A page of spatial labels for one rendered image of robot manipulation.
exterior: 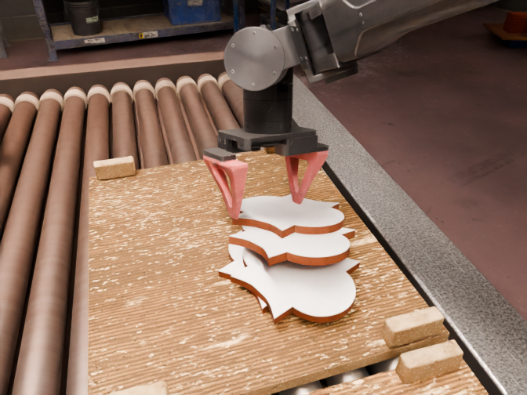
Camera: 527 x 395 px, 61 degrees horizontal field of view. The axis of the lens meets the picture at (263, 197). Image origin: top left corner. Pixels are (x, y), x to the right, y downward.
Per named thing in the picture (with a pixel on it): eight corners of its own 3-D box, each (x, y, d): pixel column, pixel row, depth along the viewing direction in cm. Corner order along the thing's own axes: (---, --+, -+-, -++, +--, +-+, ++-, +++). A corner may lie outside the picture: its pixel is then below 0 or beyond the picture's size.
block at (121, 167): (136, 169, 70) (132, 154, 68) (136, 175, 69) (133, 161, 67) (96, 175, 69) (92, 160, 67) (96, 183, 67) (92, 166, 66)
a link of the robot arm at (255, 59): (358, 71, 51) (336, -6, 49) (365, 75, 40) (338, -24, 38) (260, 105, 54) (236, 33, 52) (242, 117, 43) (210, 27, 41)
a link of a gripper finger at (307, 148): (327, 207, 57) (331, 133, 54) (283, 218, 53) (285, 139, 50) (293, 193, 62) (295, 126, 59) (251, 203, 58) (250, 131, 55)
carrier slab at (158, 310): (302, 151, 78) (302, 143, 77) (447, 342, 46) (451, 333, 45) (91, 185, 69) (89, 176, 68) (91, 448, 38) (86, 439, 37)
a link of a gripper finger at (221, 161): (284, 218, 53) (285, 139, 50) (233, 230, 49) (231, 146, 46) (252, 203, 58) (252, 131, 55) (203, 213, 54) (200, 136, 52)
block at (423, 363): (448, 354, 43) (456, 336, 42) (460, 371, 42) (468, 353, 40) (393, 369, 42) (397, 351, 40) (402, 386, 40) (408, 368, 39)
